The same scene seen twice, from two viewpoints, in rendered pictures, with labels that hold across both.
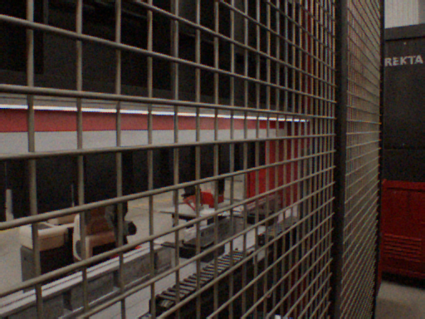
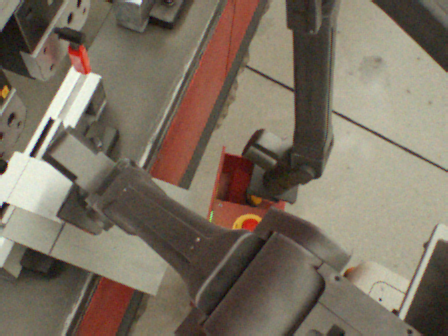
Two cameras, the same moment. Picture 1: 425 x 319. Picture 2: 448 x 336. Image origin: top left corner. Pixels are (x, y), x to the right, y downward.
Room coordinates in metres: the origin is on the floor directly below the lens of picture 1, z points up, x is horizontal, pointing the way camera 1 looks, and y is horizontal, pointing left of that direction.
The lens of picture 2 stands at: (2.23, 0.19, 1.89)
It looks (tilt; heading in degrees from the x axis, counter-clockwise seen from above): 68 degrees down; 161
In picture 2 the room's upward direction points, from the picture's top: 11 degrees clockwise
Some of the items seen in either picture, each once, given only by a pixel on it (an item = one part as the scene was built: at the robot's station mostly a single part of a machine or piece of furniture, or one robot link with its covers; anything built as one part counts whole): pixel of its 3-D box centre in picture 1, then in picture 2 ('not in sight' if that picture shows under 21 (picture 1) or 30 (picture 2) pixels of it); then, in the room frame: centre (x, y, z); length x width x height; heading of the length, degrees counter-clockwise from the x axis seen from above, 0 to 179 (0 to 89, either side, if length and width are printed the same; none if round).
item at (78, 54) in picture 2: not in sight; (74, 51); (1.75, 0.11, 1.20); 0.04 x 0.02 x 0.10; 60
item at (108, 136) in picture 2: not in sight; (72, 195); (1.85, 0.04, 0.89); 0.30 x 0.05 x 0.03; 150
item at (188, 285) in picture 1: (209, 277); not in sight; (0.99, 0.01, 1.02); 0.44 x 0.06 x 0.04; 150
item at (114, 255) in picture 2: (192, 211); (101, 215); (1.93, 0.10, 1.00); 0.26 x 0.18 x 0.01; 60
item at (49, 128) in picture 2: (214, 218); (28, 170); (1.83, -0.01, 0.99); 0.20 x 0.03 x 0.03; 150
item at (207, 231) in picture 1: (212, 231); (43, 171); (1.81, 0.00, 0.92); 0.39 x 0.06 x 0.10; 150
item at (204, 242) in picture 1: (183, 244); not in sight; (1.31, 0.10, 1.01); 0.26 x 0.12 x 0.05; 60
